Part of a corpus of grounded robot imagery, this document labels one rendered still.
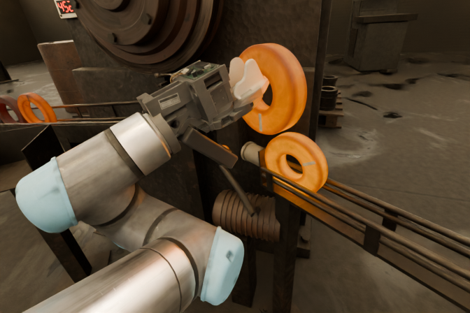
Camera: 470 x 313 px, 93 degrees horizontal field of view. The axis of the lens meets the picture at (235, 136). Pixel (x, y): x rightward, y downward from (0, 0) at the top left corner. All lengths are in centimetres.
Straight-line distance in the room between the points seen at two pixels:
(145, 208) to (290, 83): 27
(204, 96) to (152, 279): 20
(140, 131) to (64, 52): 329
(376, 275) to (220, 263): 107
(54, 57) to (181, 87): 334
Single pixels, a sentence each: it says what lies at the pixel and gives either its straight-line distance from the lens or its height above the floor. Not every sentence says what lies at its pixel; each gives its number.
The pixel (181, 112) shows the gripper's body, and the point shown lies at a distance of 31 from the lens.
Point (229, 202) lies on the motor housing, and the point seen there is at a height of 53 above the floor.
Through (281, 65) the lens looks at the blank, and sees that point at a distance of 35.
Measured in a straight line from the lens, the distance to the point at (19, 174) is 106.
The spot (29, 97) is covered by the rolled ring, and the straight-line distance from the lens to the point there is 134.
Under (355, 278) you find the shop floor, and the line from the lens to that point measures 125.
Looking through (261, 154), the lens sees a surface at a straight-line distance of 58.
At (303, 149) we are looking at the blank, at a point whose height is 77.
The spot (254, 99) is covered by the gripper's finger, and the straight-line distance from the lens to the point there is 34.
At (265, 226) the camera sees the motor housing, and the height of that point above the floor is 50.
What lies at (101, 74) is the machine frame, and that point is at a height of 86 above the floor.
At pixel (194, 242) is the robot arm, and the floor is 81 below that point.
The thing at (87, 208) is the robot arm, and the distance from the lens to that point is 31.
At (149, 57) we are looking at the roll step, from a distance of 74.
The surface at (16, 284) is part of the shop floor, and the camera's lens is 160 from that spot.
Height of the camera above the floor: 102
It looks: 28 degrees down
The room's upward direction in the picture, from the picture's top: 4 degrees counter-clockwise
